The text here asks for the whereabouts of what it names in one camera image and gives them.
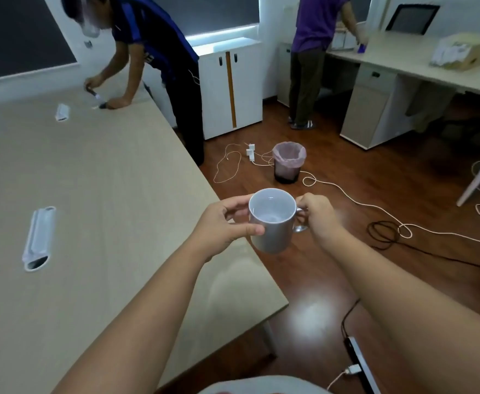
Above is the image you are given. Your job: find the person's right hand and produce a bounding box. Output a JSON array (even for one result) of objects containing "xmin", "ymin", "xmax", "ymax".
[{"xmin": 295, "ymin": 193, "xmax": 345, "ymax": 251}]

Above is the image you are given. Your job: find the person's left hand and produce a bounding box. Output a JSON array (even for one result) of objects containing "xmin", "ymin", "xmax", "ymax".
[{"xmin": 186, "ymin": 194, "xmax": 265, "ymax": 264}]

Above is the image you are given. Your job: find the white ceramic mug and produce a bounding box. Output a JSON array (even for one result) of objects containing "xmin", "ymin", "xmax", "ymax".
[{"xmin": 248, "ymin": 188, "xmax": 309, "ymax": 255}]

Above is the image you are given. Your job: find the person's left forearm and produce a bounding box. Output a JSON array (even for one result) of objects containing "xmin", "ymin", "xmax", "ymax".
[{"xmin": 52, "ymin": 237, "xmax": 266, "ymax": 394}]

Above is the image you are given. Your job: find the person's right forearm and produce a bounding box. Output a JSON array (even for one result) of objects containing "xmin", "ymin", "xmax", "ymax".
[{"xmin": 320, "ymin": 230, "xmax": 480, "ymax": 394}]

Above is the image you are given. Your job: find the trash bin with pink bag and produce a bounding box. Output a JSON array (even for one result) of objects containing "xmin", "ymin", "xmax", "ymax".
[{"xmin": 272, "ymin": 141, "xmax": 307, "ymax": 185}]

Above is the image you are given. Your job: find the white cabinet with wood stripe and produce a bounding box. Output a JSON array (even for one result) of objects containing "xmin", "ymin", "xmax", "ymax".
[{"xmin": 186, "ymin": 37, "xmax": 264, "ymax": 141}]

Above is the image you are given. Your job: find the person's white shirt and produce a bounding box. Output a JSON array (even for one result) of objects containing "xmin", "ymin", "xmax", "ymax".
[{"xmin": 198, "ymin": 375, "xmax": 333, "ymax": 394}]

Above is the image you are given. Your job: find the black power strip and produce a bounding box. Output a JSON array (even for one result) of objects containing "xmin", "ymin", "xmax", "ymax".
[{"xmin": 343, "ymin": 336, "xmax": 382, "ymax": 394}]

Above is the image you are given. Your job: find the beige desk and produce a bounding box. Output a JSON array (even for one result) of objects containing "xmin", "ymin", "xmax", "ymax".
[{"xmin": 326, "ymin": 30, "xmax": 480, "ymax": 101}]

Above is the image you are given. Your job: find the black framed monitor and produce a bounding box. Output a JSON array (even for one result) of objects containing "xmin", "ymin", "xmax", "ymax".
[{"xmin": 385, "ymin": 4, "xmax": 441, "ymax": 36}]

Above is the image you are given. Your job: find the cardboard box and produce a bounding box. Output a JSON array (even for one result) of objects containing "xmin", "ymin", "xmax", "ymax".
[{"xmin": 430, "ymin": 33, "xmax": 480, "ymax": 72}]

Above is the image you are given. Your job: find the thin white cable loop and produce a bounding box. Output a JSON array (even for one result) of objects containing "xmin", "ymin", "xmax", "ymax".
[{"xmin": 213, "ymin": 143, "xmax": 250, "ymax": 184}]

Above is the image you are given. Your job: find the black cable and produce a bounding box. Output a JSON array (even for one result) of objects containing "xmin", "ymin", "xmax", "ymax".
[{"xmin": 366, "ymin": 221, "xmax": 480, "ymax": 269}]

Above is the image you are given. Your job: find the beige drawer pedestal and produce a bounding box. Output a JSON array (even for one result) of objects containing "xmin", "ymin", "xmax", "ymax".
[{"xmin": 340, "ymin": 63, "xmax": 413, "ymax": 151}]

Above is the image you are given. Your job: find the white plug with cable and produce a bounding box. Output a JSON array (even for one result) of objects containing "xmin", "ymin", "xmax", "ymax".
[{"xmin": 326, "ymin": 364, "xmax": 363, "ymax": 391}]

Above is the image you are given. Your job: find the large table cable grommet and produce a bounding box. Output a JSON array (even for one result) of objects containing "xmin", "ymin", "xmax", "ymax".
[{"xmin": 21, "ymin": 206, "xmax": 57, "ymax": 272}]

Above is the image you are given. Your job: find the dark wall board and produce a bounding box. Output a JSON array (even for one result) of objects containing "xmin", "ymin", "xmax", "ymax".
[{"xmin": 0, "ymin": 0, "xmax": 79, "ymax": 80}]

